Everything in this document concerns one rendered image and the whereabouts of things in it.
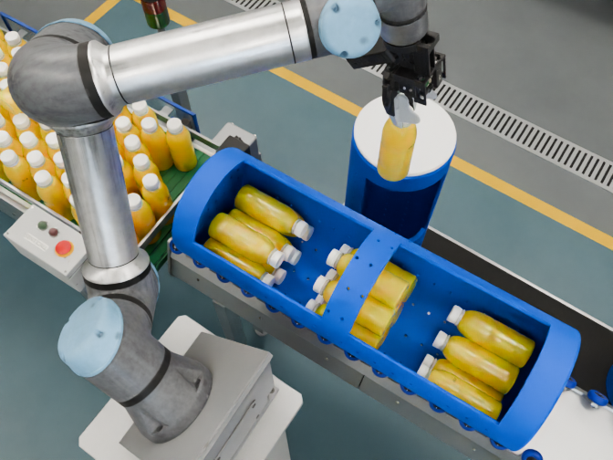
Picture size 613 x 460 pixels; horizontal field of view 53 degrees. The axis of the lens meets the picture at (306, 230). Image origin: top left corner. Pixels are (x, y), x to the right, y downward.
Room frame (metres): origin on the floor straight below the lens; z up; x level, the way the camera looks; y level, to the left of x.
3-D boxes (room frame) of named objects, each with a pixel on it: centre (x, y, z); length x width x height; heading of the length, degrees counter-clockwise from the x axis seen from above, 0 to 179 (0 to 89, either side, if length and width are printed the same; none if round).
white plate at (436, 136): (1.02, -0.27, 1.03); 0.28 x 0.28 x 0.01
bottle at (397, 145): (0.72, -0.18, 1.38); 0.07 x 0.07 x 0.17
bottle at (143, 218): (0.78, 0.43, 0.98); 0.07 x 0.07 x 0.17
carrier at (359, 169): (1.02, -0.27, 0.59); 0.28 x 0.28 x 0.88
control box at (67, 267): (0.67, 0.61, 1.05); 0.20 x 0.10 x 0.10; 57
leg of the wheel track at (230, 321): (0.71, 0.26, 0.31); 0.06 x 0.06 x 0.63; 57
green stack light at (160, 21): (1.31, 0.40, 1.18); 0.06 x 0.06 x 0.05
